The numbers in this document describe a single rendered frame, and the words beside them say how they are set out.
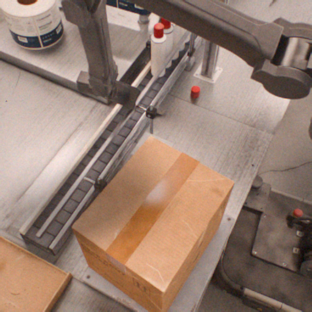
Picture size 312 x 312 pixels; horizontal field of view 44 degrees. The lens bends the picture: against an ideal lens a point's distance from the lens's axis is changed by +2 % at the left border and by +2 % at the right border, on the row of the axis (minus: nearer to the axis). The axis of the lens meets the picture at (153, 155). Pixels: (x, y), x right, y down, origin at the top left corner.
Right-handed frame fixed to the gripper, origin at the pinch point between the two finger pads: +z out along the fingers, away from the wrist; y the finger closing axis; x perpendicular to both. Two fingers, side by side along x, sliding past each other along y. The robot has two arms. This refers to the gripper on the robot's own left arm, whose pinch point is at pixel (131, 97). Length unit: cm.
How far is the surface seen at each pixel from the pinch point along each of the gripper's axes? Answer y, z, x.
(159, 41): -1.5, 2.4, -19.9
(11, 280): 1, -33, 57
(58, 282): -10, -30, 53
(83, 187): -2.3, -17.1, 29.9
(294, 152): -62, 121, -2
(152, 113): -10.8, -6.2, 2.2
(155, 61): -0.3, 8.5, -14.2
